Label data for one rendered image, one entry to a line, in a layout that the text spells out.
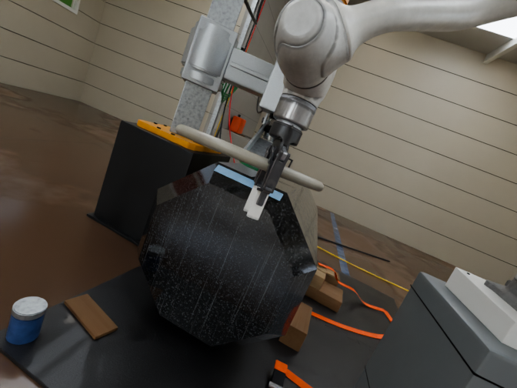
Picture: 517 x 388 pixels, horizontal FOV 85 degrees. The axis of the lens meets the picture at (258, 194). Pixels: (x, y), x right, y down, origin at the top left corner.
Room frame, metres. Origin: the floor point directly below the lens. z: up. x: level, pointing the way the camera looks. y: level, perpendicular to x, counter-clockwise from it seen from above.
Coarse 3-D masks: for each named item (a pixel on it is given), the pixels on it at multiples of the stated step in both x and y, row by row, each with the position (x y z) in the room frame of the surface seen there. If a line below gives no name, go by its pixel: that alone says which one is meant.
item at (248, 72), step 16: (192, 32) 2.00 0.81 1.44; (208, 32) 1.96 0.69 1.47; (192, 48) 1.97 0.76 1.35; (208, 48) 1.96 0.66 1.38; (224, 48) 2.00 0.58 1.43; (192, 64) 1.96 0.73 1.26; (208, 64) 1.97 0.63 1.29; (224, 64) 2.03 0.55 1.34; (240, 64) 2.07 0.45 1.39; (256, 64) 2.08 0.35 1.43; (224, 80) 2.11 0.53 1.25; (240, 80) 2.08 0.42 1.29; (256, 80) 2.09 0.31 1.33
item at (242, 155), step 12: (180, 132) 0.76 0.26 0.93; (192, 132) 0.72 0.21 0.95; (204, 132) 0.71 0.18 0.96; (204, 144) 0.69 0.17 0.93; (216, 144) 0.68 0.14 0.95; (228, 144) 0.68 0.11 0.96; (240, 156) 0.67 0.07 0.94; (252, 156) 0.67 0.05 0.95; (264, 168) 0.67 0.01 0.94; (288, 168) 0.70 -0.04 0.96; (300, 180) 0.72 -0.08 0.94; (312, 180) 0.75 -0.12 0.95
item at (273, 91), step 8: (272, 72) 1.46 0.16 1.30; (280, 72) 1.46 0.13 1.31; (272, 80) 1.46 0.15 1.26; (280, 80) 1.46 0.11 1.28; (272, 88) 1.46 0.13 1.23; (280, 88) 1.46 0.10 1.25; (264, 96) 1.46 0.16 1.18; (272, 96) 1.46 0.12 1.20; (264, 104) 1.46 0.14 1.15; (272, 104) 1.46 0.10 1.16; (272, 112) 1.49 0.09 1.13
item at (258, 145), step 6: (270, 120) 1.76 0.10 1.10; (264, 126) 1.53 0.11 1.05; (258, 132) 1.39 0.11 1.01; (252, 138) 1.28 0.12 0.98; (258, 138) 1.46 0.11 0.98; (252, 144) 1.29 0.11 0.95; (258, 144) 1.37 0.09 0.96; (264, 144) 1.40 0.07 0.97; (270, 144) 1.44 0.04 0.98; (252, 150) 1.26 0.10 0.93; (258, 150) 1.29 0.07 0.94; (264, 150) 1.32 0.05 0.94
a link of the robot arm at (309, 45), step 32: (320, 0) 0.48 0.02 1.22; (384, 0) 0.54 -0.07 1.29; (416, 0) 0.56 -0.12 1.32; (448, 0) 0.60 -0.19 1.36; (480, 0) 0.63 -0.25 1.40; (512, 0) 0.63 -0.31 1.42; (288, 32) 0.48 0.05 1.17; (320, 32) 0.47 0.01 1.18; (352, 32) 0.52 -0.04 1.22; (384, 32) 0.55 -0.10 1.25; (288, 64) 0.52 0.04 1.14; (320, 64) 0.52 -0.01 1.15
